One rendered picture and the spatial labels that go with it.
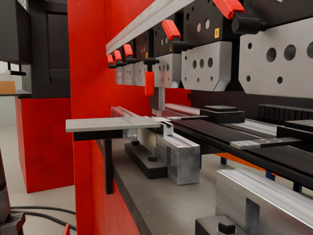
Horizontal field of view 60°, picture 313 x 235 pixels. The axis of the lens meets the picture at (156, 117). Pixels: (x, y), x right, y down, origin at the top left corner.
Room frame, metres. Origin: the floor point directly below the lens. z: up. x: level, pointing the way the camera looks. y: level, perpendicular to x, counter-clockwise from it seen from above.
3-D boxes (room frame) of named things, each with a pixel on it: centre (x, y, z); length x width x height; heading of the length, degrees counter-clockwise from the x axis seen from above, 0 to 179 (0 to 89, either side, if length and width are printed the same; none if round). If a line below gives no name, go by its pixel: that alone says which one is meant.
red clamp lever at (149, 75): (0.70, 0.01, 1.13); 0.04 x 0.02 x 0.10; 108
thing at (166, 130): (0.86, 0.00, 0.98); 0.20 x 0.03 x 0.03; 18
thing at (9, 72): (1.90, 0.97, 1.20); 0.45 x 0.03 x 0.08; 14
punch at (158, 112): (0.87, 0.00, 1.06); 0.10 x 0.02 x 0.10; 18
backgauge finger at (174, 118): (0.91, -0.16, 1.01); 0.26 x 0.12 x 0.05; 108
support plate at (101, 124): (0.82, 0.14, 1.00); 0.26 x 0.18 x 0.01; 108
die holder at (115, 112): (1.39, 0.17, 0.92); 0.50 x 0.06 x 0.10; 18
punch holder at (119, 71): (1.27, 0.13, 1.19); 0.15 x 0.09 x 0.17; 18
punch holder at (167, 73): (0.70, -0.05, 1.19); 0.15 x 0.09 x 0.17; 18
